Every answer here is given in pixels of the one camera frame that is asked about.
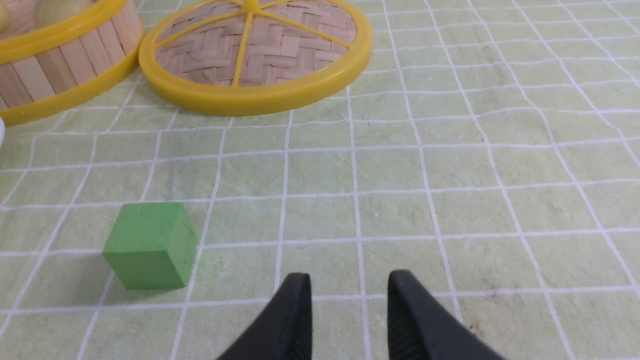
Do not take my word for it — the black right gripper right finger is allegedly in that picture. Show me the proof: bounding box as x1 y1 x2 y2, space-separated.
387 269 503 360

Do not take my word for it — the green cube block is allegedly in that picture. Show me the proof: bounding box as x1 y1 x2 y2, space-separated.
102 202 199 290

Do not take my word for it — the yellow steamed bun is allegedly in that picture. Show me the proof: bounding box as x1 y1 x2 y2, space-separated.
32 0 94 29

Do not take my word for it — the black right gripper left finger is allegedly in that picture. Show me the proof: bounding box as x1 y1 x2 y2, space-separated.
218 272 313 360

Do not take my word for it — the bamboo steamer lid yellow rim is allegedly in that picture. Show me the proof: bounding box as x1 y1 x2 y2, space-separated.
138 0 373 117

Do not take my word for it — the bamboo steamer basket yellow rim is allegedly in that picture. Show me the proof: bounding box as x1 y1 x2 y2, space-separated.
0 0 145 126

